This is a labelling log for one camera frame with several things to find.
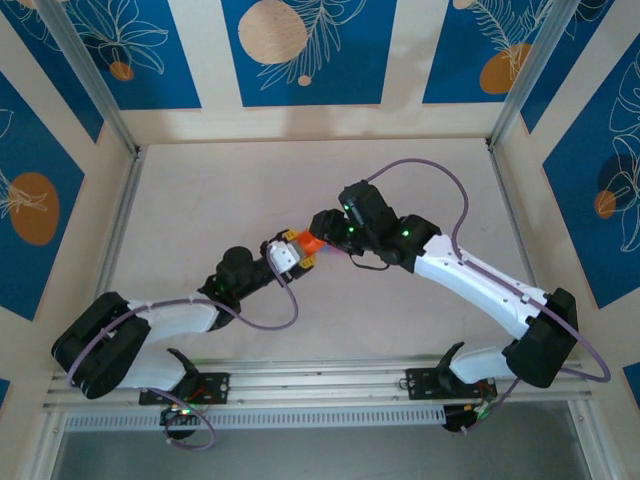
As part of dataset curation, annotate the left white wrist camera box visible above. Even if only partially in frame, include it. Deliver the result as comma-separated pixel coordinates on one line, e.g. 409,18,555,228
267,242,301,275

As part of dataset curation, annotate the orange pill bottle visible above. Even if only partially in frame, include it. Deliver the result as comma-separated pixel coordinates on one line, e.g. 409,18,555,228
293,226,327,255

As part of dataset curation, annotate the aluminium table side rail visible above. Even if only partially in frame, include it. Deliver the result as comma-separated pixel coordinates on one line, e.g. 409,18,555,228
488,144,544,299
93,147,146,304

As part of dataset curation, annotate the black controller board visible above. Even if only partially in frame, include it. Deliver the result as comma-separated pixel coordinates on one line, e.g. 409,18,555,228
442,402,496,435
158,404,202,444

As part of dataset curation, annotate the aluminium corner post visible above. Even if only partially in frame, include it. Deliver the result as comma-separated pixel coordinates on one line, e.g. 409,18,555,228
487,0,579,151
34,0,142,159

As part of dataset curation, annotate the aluminium profile beam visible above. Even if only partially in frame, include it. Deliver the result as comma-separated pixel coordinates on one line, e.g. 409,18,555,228
42,355,594,412

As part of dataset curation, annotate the white slotted cable duct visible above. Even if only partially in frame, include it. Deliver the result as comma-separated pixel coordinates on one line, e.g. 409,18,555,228
63,407,446,432

